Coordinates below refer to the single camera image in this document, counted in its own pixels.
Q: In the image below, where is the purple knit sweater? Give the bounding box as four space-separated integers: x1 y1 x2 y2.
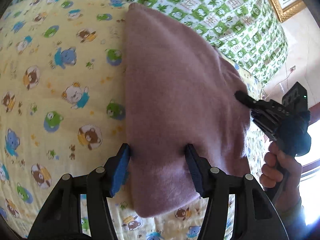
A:
125 3 250 218

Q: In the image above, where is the person right forearm sleeve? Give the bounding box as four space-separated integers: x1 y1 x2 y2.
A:
277 199 312 240

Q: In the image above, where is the person right hand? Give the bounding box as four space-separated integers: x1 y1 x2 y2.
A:
259 142 302 212

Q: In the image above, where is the green checkered quilt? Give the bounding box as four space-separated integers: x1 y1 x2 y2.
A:
15 0 288 86

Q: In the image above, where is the yellow cartoon bear blanket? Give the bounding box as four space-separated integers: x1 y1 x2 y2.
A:
0 0 271 240

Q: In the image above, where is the white wall cable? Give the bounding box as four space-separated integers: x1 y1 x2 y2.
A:
274 65 297 93

